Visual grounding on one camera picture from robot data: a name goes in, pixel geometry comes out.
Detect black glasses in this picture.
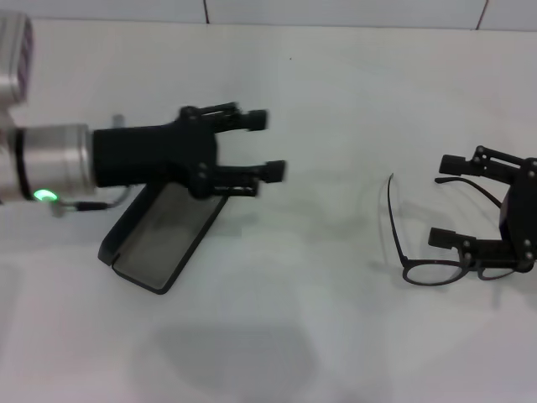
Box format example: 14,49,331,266
386,171,525,289

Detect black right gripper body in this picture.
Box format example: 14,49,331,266
498,156,537,274

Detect black glasses case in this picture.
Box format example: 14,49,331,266
97,175,231,296

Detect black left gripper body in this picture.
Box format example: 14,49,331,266
91,106,222,200

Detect grey left arm cable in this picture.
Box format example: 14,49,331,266
46,184,138,218

